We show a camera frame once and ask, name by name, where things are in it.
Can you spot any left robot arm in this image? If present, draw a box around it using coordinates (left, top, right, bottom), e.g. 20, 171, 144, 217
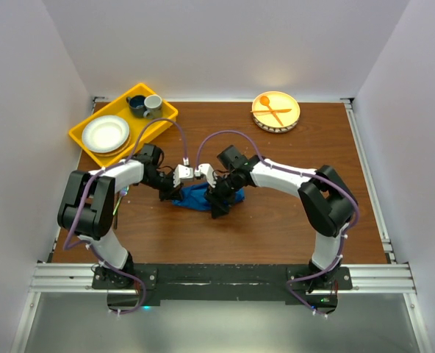
57, 143, 183, 288

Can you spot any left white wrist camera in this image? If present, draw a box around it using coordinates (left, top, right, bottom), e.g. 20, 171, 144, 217
173, 157, 195, 188

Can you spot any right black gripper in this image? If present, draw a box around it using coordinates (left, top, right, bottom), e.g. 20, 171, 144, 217
204, 171, 242, 220

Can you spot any orange plastic knife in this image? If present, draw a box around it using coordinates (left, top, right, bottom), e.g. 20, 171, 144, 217
251, 108, 292, 113

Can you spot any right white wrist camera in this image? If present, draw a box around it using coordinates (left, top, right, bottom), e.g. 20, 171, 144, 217
194, 163, 217, 188

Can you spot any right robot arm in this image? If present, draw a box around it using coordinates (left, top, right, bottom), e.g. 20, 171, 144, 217
195, 145, 359, 289

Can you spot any orange plastic spoon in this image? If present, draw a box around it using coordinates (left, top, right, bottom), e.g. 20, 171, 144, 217
259, 95, 283, 126

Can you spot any yellow plastic plate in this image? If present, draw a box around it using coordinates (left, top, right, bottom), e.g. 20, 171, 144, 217
251, 91, 301, 134

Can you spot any yellow plastic tray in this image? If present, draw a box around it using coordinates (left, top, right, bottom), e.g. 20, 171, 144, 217
68, 83, 172, 167

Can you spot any blue cloth napkin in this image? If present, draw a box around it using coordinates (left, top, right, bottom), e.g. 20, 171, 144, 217
172, 182, 229, 211

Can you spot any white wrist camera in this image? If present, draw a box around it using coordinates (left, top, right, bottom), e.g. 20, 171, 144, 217
173, 157, 195, 188
194, 163, 217, 188

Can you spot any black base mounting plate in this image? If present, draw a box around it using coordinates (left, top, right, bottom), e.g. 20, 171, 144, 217
92, 263, 353, 307

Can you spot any white paper plate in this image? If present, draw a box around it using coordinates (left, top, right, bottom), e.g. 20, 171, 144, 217
82, 115, 130, 154

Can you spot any dark blue mug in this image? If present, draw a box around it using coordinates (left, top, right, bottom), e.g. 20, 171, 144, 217
126, 95, 145, 118

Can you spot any iridescent metal fork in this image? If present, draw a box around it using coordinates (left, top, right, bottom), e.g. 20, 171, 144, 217
113, 186, 129, 220

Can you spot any grey mug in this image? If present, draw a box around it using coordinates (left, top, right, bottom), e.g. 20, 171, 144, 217
143, 95, 162, 119

